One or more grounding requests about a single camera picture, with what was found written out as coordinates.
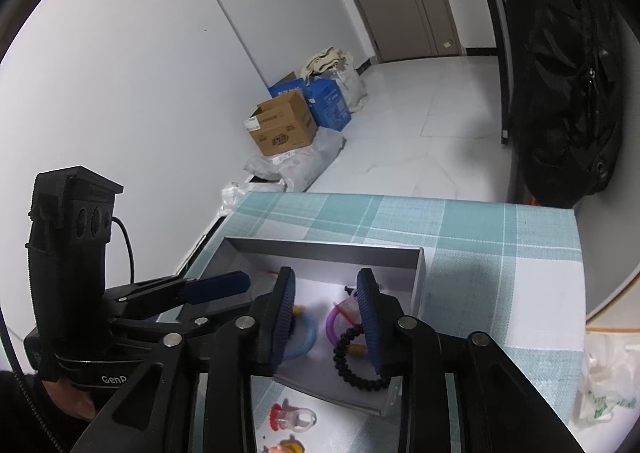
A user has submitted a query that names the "pink pig toy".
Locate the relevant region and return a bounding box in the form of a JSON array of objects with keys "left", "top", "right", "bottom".
[{"left": 260, "top": 439, "right": 303, "bottom": 453}]

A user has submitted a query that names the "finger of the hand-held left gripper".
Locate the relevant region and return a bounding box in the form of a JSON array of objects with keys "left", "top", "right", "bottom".
[
  {"left": 117, "top": 270, "right": 252, "bottom": 306},
  {"left": 112, "top": 300, "right": 261, "bottom": 340}
]

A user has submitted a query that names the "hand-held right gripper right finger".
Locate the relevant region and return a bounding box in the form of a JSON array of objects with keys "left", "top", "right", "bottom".
[{"left": 354, "top": 268, "right": 586, "bottom": 453}]

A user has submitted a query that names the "white sack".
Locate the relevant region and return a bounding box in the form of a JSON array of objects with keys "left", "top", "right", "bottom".
[{"left": 335, "top": 64, "right": 368, "bottom": 114}]

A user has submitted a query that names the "person's left forearm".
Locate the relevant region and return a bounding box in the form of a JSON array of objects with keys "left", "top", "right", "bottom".
[{"left": 0, "top": 370, "right": 76, "bottom": 453}]

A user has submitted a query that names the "black backpack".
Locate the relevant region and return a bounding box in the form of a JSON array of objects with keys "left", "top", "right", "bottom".
[{"left": 500, "top": 0, "right": 626, "bottom": 208}]

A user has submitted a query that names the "braided black cable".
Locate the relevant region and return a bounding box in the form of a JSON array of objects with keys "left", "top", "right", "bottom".
[{"left": 0, "top": 308, "right": 66, "bottom": 453}]

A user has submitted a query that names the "light blue ring bracelet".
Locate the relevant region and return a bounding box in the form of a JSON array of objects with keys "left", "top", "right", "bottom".
[{"left": 285, "top": 308, "right": 319, "bottom": 359}]

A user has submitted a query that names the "beige cloth bag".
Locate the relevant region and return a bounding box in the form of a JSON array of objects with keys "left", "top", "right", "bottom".
[{"left": 300, "top": 47, "right": 353, "bottom": 78}]

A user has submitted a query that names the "clear plastic bag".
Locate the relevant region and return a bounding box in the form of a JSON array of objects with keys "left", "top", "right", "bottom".
[{"left": 243, "top": 127, "right": 347, "bottom": 192}]

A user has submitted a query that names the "thin black cable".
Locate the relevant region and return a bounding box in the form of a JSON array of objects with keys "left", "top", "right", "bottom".
[{"left": 111, "top": 217, "right": 136, "bottom": 284}]

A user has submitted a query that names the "white panel with gold trim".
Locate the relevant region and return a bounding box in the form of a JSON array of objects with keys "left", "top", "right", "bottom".
[{"left": 582, "top": 213, "right": 640, "bottom": 334}]

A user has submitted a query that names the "white crumpled plastic bag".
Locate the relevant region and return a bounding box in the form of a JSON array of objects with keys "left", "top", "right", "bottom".
[{"left": 220, "top": 180, "right": 251, "bottom": 214}]

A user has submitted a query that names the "black coat rack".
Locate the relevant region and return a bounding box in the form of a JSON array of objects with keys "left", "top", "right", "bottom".
[{"left": 465, "top": 0, "right": 512, "bottom": 146}]

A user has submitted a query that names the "purple ring bracelet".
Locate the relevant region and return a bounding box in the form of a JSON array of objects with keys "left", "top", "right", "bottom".
[{"left": 326, "top": 300, "right": 361, "bottom": 346}]

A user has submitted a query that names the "person's left hand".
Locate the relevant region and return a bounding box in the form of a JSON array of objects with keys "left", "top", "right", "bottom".
[{"left": 40, "top": 378, "right": 98, "bottom": 421}]

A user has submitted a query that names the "clear pink pacifier toy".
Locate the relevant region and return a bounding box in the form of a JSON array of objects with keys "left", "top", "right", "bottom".
[{"left": 268, "top": 399, "right": 317, "bottom": 433}]

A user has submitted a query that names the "grey cardboard box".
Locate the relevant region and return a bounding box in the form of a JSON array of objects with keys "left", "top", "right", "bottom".
[{"left": 185, "top": 236, "right": 427, "bottom": 416}]

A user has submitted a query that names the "teal checkered tablecloth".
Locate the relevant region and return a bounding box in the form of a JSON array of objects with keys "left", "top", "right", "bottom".
[{"left": 172, "top": 192, "right": 588, "bottom": 453}]

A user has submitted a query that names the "blue cardboard box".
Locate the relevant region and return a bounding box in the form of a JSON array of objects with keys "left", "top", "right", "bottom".
[
  {"left": 305, "top": 79, "right": 352, "bottom": 130},
  {"left": 268, "top": 73, "right": 307, "bottom": 101}
]

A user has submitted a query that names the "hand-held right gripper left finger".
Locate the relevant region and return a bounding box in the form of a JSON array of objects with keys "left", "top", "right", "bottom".
[{"left": 70, "top": 265, "right": 297, "bottom": 453}]

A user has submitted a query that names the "white green printed plastic bag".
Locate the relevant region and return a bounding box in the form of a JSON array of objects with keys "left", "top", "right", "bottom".
[{"left": 577, "top": 328, "right": 640, "bottom": 429}]

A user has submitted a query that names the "brown cardboard box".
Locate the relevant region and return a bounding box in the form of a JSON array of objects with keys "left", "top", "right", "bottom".
[{"left": 244, "top": 91, "right": 319, "bottom": 157}]

